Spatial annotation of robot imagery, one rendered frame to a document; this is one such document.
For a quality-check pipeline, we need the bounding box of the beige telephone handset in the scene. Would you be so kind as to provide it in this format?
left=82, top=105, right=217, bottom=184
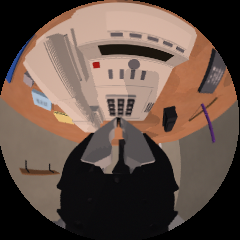
left=23, top=33, right=101, bottom=133

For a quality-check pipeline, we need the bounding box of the beige desk phone body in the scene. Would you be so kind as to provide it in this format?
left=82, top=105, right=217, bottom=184
left=35, top=2, right=197, bottom=123

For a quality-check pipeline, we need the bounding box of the yellow sticky note pad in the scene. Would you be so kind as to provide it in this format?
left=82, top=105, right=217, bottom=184
left=53, top=111, right=74, bottom=124

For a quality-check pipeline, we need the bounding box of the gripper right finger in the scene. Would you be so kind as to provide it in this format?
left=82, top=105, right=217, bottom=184
left=119, top=117, right=179, bottom=192

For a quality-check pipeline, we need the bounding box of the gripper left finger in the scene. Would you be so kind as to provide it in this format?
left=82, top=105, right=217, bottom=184
left=57, top=117, right=119, bottom=190

